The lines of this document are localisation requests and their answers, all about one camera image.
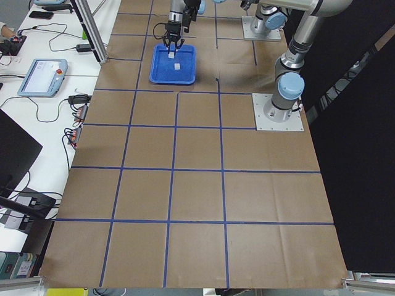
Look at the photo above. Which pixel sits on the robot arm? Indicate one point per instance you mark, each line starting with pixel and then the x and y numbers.
pixel 267 20
pixel 289 83

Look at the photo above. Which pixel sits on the blue plastic tray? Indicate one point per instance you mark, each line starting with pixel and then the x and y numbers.
pixel 162 68

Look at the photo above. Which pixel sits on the black power adapter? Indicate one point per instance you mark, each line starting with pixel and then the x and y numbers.
pixel 83 48

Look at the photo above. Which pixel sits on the orange usb hub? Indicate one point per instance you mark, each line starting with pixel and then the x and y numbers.
pixel 73 136
pixel 80 113

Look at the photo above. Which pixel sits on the near teach pendant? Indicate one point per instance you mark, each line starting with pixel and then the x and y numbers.
pixel 44 78

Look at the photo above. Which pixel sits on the teach pendant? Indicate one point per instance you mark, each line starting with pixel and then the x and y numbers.
pixel 44 78
pixel 53 5

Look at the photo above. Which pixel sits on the black smartphone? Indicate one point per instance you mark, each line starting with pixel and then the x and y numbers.
pixel 41 15

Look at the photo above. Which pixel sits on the far teach pendant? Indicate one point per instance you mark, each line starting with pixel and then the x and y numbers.
pixel 53 5

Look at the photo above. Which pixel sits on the black monitor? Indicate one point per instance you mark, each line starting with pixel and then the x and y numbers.
pixel 19 150

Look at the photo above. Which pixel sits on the black monitor stand base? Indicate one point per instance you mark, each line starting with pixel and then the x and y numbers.
pixel 26 222

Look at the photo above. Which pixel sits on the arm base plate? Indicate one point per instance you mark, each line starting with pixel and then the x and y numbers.
pixel 254 29
pixel 269 118

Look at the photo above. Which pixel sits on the aluminium frame post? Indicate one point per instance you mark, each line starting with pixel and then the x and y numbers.
pixel 86 19

